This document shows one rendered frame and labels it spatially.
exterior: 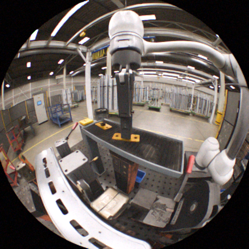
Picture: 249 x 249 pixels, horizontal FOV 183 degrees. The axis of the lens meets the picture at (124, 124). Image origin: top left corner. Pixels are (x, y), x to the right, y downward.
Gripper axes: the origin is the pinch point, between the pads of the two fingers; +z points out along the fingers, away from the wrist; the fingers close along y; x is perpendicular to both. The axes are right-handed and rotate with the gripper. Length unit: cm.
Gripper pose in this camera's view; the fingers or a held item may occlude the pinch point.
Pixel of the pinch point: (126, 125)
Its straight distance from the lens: 23.7
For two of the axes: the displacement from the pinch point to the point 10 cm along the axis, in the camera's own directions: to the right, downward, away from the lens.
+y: -1.8, 4.0, -9.0
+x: 9.8, 0.7, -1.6
